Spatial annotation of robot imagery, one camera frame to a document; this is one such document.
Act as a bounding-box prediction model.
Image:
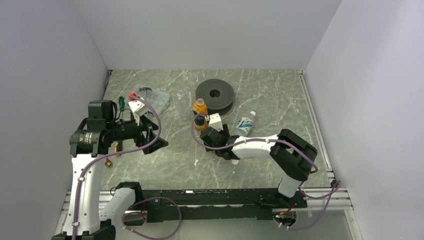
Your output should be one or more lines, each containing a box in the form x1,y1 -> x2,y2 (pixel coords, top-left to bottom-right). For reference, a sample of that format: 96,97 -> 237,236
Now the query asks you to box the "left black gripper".
106,111 -> 168,154

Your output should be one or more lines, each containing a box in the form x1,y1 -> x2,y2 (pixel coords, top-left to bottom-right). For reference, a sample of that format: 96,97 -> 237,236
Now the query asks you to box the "large orange blue-label bottle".
192,98 -> 208,131

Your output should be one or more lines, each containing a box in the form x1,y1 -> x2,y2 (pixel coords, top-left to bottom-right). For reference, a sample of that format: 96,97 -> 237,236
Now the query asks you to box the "clear plastic bottle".
175,90 -> 190,121

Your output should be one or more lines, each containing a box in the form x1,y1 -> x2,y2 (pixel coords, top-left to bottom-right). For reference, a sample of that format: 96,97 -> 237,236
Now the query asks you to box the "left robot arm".
54,96 -> 168,240

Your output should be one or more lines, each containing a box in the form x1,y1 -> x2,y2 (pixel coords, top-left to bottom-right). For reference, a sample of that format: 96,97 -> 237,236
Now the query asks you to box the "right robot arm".
195,126 -> 318,208

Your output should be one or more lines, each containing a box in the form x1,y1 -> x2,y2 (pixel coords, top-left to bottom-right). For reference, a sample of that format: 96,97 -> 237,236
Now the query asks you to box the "white-label water bottle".
233,111 -> 257,137

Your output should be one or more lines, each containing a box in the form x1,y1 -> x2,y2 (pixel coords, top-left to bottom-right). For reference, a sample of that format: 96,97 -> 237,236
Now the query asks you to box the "clear plastic tray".
131,84 -> 170,115

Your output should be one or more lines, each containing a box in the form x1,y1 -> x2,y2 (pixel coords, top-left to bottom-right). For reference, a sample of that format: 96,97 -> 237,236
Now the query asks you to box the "small hammer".
138,87 -> 152,101

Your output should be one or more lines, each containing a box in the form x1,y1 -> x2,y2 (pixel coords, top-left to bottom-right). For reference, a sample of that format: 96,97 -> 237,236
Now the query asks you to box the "dark grey perforated spool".
195,78 -> 235,116

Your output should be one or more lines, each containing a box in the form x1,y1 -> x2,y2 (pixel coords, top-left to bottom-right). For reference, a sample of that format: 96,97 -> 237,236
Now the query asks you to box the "small brass object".
105,159 -> 113,168

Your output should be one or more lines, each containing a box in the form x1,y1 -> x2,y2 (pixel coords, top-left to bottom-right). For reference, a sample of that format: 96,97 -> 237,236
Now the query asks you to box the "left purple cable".
71,96 -> 183,240

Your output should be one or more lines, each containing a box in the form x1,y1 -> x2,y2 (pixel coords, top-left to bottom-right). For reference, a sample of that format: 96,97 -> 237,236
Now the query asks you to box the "purple cable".
191,113 -> 342,232
71,96 -> 183,240

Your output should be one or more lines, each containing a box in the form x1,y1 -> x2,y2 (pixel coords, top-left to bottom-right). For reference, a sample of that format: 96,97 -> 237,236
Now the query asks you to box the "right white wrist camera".
205,113 -> 224,132

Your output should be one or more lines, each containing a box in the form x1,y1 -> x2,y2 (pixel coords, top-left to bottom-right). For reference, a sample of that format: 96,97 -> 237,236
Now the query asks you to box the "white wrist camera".
128,92 -> 149,126
205,113 -> 224,132

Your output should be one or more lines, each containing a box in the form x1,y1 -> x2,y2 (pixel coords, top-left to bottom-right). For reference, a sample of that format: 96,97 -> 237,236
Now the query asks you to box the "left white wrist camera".
128,92 -> 149,126

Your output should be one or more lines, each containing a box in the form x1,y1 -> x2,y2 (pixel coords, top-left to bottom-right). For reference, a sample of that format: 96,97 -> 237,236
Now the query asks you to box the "green handled screwdriver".
118,96 -> 125,119

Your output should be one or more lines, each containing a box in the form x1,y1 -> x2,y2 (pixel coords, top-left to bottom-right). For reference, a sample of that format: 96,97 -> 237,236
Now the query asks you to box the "black base frame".
110,181 -> 308,224

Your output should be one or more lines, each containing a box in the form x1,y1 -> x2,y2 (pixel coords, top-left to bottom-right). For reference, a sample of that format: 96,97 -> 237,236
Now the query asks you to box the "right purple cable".
191,113 -> 342,232

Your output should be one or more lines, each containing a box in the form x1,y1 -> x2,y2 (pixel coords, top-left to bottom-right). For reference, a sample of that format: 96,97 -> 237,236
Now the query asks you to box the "aluminium rail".
60,188 -> 353,215

